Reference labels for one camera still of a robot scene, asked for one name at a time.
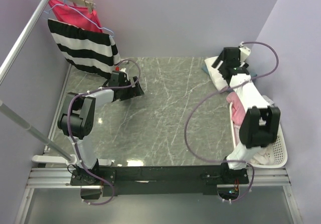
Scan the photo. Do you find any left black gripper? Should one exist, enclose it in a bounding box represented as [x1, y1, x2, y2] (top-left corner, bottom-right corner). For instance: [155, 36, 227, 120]
[119, 76, 144, 101]

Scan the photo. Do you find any white coca cola t shirt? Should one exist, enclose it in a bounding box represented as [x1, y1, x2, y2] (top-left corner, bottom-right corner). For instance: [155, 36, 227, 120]
[205, 56, 232, 92]

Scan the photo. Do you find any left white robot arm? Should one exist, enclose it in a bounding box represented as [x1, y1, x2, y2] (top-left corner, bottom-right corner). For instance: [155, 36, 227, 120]
[57, 68, 144, 185]

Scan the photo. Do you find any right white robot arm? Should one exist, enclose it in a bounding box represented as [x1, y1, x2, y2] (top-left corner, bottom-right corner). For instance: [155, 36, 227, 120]
[206, 47, 281, 183]

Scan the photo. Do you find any folded blue t shirt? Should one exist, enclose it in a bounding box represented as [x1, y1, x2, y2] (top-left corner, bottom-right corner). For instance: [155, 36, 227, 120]
[202, 65, 257, 77]

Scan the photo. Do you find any black and white striped garment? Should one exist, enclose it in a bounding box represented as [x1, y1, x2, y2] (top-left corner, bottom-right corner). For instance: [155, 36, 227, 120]
[48, 19, 121, 79]

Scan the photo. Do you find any pink red garment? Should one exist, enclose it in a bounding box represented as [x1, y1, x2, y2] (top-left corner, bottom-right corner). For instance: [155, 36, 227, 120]
[47, 0, 103, 34]

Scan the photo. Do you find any silver clothes rack pole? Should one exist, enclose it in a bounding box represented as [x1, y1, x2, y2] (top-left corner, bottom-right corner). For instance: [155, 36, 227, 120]
[1, 0, 76, 164]

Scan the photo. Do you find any pile of white clothes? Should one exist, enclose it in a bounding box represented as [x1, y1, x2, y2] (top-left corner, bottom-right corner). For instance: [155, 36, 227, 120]
[226, 92, 272, 165]

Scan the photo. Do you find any white laundry basket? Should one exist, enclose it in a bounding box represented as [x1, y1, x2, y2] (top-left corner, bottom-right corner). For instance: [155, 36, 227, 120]
[229, 102, 288, 169]

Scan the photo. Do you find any white rack foot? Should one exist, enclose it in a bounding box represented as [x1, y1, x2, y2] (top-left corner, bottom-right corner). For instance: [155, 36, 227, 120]
[32, 155, 113, 166]

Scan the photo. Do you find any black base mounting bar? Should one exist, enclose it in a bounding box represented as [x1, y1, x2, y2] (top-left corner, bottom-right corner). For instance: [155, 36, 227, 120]
[70, 164, 249, 200]

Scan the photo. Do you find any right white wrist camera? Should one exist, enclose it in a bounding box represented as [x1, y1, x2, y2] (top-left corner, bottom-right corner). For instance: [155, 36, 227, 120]
[238, 42, 251, 62]

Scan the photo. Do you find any light blue wire hanger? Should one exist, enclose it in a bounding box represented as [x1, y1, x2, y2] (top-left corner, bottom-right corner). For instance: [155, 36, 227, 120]
[43, 0, 115, 38]

